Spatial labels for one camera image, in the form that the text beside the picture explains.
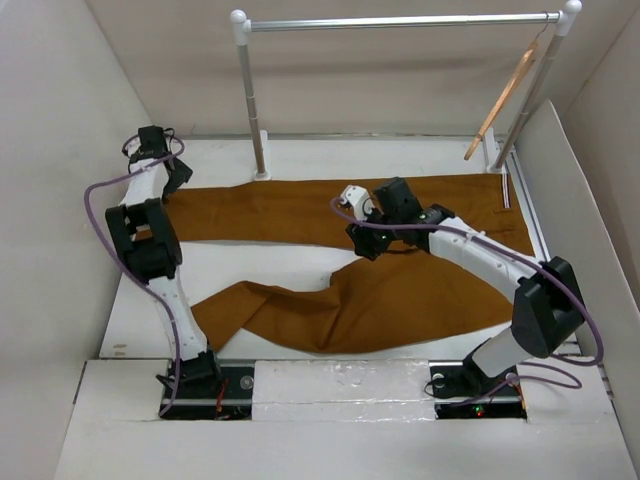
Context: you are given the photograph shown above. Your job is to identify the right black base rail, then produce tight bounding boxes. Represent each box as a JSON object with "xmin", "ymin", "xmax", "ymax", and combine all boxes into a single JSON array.
[{"xmin": 423, "ymin": 361, "xmax": 527, "ymax": 420}]

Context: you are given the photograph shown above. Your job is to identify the brown trousers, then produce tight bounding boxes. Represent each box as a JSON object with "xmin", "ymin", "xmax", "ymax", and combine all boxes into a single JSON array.
[{"xmin": 165, "ymin": 180, "xmax": 512, "ymax": 354}]

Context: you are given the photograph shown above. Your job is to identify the aluminium side rail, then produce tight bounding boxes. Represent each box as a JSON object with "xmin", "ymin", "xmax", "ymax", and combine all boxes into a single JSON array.
[{"xmin": 506, "ymin": 148, "xmax": 550, "ymax": 260}]

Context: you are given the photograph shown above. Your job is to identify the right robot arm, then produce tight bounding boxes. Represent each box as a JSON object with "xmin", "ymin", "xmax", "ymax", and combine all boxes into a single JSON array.
[{"xmin": 333, "ymin": 178, "xmax": 586, "ymax": 402}]

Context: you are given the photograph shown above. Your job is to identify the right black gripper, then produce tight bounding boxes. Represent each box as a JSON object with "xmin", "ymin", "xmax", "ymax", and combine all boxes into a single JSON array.
[{"xmin": 345, "ymin": 203, "xmax": 400, "ymax": 261}]

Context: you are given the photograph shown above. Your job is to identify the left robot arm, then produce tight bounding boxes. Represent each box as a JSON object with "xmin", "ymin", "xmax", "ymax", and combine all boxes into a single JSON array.
[{"xmin": 105, "ymin": 140, "xmax": 224, "ymax": 398}]

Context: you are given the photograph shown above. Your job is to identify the wooden clothes hanger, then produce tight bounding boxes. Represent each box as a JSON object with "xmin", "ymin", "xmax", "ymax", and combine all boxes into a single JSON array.
[{"xmin": 464, "ymin": 28, "xmax": 545, "ymax": 161}]

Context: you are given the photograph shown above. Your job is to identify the white and silver clothes rack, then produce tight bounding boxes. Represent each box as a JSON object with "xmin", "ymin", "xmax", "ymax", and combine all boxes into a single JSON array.
[{"xmin": 229, "ymin": 1, "xmax": 583, "ymax": 180}]

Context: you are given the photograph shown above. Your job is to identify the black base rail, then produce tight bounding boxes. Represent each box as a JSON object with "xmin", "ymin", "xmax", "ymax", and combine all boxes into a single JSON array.
[
  {"xmin": 157, "ymin": 361, "xmax": 255, "ymax": 421},
  {"xmin": 423, "ymin": 361, "xmax": 527, "ymax": 420}
]

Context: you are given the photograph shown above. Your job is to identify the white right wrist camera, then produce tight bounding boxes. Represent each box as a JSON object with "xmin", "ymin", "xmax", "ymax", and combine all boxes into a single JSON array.
[{"xmin": 339, "ymin": 185, "xmax": 378, "ymax": 221}]

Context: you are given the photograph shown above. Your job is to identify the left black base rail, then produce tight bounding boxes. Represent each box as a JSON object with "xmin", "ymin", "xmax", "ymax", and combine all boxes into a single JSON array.
[{"xmin": 157, "ymin": 361, "xmax": 255, "ymax": 421}]

